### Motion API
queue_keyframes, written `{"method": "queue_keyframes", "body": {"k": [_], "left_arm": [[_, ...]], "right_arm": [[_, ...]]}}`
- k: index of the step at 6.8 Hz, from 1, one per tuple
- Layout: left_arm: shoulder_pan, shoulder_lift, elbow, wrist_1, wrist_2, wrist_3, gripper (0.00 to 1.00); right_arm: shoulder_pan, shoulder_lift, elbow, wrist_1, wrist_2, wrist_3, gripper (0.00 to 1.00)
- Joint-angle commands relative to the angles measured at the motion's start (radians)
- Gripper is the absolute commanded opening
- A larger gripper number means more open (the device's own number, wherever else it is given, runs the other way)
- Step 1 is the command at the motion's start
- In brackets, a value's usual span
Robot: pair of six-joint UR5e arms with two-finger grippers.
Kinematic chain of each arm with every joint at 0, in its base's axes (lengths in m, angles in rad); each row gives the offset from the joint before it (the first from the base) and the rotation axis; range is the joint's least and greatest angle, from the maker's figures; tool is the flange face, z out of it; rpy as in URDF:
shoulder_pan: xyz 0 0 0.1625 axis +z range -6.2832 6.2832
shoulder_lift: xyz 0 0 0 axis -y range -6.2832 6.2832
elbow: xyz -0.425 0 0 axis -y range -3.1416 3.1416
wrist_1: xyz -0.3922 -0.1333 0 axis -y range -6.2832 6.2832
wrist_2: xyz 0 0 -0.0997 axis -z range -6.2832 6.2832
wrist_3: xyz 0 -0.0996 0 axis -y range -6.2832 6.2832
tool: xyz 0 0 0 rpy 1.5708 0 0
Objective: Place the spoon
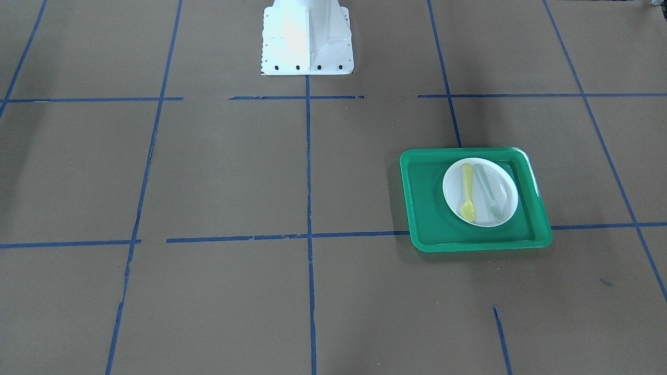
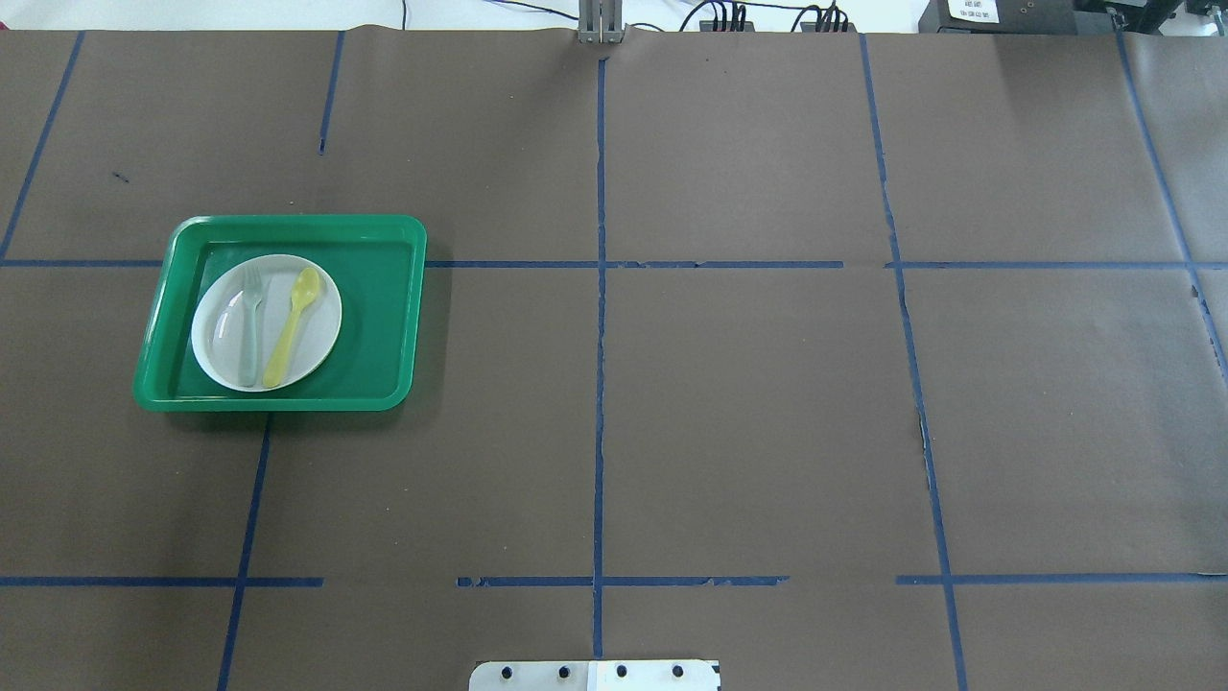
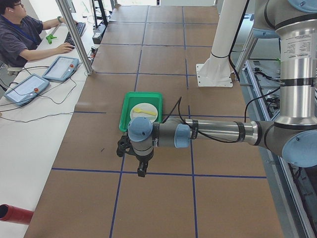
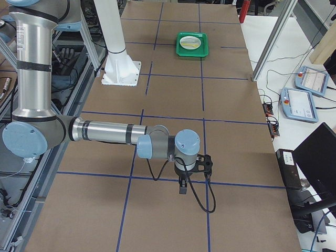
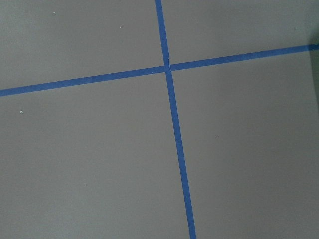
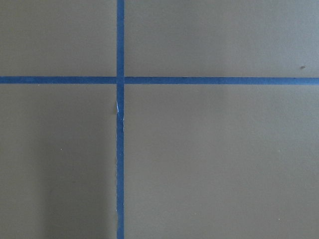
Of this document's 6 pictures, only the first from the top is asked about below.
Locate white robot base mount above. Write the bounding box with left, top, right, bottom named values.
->
left=261, top=1, right=355, bottom=76

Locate green plastic tray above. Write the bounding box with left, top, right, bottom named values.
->
left=400, top=147, right=553, bottom=253

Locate light green plastic fork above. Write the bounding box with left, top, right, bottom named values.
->
left=473, top=164, right=504, bottom=224

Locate white round plate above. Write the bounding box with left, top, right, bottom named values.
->
left=441, top=157, right=518, bottom=228

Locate yellow plastic spoon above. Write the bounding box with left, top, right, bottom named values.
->
left=461, top=163, right=476, bottom=222

